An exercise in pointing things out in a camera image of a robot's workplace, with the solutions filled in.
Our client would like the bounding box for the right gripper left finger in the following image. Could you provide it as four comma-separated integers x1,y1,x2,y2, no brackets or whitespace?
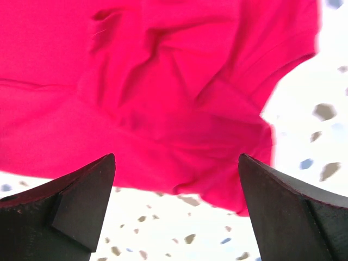
1,154,115,261

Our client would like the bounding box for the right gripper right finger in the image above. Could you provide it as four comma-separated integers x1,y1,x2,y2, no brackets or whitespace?
238,154,347,261

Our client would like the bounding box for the pink t shirt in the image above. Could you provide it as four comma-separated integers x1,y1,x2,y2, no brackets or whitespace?
1,1,320,216

